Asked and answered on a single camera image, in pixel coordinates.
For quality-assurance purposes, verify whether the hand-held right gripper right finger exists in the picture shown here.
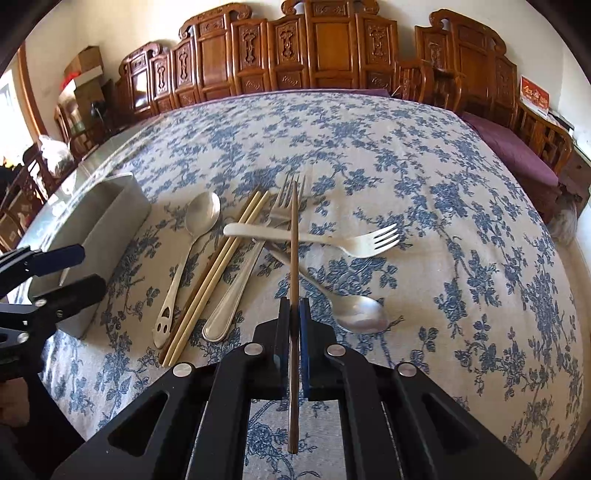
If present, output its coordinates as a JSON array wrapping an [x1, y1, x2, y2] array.
[[299, 298, 539, 480]]

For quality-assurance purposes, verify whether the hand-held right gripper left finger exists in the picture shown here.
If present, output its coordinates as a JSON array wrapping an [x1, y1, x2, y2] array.
[[51, 298, 293, 480]]

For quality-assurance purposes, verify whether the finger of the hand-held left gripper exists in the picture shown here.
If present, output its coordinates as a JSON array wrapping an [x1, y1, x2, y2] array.
[[0, 244, 87, 296], [0, 274, 108, 343]]

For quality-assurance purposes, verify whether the grey utensil holder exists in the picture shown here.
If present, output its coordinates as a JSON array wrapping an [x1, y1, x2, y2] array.
[[28, 172, 152, 340]]

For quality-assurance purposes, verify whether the long silver fork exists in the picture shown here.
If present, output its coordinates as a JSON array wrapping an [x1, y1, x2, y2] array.
[[202, 173, 306, 343]]

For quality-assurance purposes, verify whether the silver spoon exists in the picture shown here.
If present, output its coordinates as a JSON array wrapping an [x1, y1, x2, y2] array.
[[264, 242, 391, 334]]

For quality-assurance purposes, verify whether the pale matte fork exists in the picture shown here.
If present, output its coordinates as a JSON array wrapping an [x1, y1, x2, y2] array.
[[223, 222, 402, 258]]

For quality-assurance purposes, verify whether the pale spoon with face handle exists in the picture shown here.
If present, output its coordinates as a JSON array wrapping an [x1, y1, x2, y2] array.
[[154, 191, 222, 350]]

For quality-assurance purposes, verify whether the wooden dining chair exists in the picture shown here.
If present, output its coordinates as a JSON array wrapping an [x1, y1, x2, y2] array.
[[0, 143, 63, 252]]

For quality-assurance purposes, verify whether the white plastic bag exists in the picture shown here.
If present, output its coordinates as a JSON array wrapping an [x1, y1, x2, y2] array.
[[39, 135, 75, 172]]

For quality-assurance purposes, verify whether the wooden glass cabinet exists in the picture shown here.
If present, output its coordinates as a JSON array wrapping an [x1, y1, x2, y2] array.
[[54, 99, 100, 158]]

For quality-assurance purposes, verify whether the large cardboard box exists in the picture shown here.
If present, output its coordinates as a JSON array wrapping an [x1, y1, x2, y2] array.
[[73, 80, 114, 121]]

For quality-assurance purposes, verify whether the white and red box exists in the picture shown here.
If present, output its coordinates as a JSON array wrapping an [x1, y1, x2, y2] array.
[[58, 67, 105, 95]]

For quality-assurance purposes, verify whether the carved wooden armchair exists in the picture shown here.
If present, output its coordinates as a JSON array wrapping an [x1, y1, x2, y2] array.
[[270, 0, 402, 90], [117, 41, 178, 123], [173, 4, 273, 104]]

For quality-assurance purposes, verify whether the small cardboard box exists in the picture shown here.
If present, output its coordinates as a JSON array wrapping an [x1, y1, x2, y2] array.
[[65, 46, 103, 77]]

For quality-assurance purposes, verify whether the blue floral tablecloth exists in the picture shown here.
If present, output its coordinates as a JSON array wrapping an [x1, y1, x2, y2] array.
[[39, 90, 583, 480]]

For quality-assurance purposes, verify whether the carved wooden sofa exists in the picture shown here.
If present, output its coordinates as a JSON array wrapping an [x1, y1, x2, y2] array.
[[397, 9, 575, 178]]

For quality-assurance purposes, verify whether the wooden window frame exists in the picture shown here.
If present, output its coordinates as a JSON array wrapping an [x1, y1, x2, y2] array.
[[16, 44, 47, 144]]

